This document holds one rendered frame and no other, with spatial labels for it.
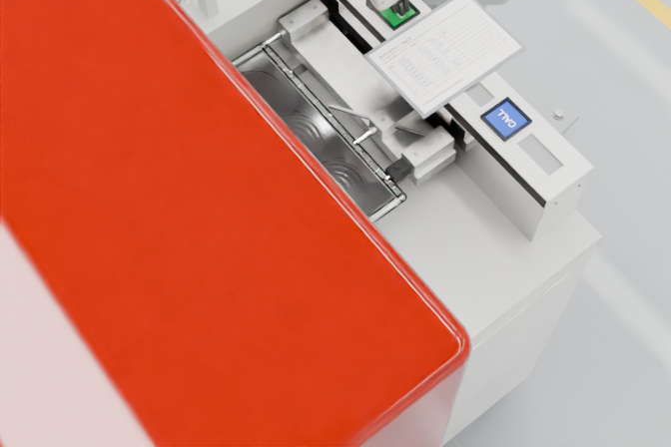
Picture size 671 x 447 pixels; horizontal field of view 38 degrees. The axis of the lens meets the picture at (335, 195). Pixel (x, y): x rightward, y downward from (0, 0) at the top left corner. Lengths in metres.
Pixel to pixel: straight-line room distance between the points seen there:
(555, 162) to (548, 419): 0.98
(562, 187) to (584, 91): 1.29
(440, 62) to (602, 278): 1.07
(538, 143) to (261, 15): 0.50
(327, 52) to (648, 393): 1.18
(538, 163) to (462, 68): 0.19
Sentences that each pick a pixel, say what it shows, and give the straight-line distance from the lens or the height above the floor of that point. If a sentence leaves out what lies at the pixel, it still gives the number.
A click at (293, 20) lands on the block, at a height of 0.91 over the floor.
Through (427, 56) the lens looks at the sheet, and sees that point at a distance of 1.54.
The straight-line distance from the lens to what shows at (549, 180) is 1.45.
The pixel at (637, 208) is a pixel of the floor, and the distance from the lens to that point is 2.57.
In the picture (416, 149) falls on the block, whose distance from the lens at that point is 1.51.
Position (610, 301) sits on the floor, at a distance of 2.45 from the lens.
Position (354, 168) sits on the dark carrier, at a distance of 1.50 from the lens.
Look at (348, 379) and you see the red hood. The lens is 0.41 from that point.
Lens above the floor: 2.21
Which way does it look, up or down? 63 degrees down
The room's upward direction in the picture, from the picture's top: 3 degrees counter-clockwise
